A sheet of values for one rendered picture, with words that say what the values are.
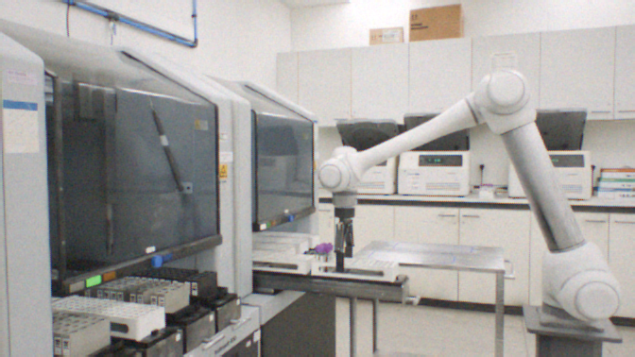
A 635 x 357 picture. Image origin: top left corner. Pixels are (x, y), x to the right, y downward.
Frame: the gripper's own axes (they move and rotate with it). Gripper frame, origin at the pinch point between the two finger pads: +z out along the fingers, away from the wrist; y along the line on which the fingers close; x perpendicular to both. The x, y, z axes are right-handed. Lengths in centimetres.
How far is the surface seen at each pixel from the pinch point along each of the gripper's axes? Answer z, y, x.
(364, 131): -58, 254, 57
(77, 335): -2, -90, 31
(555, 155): -37, 235, -93
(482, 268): 4, 25, -47
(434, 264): 3.9, 24.6, -28.9
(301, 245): 0.3, 27.2, 27.1
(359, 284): 5.6, -6.7, -7.4
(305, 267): 1.9, -4.6, 13.2
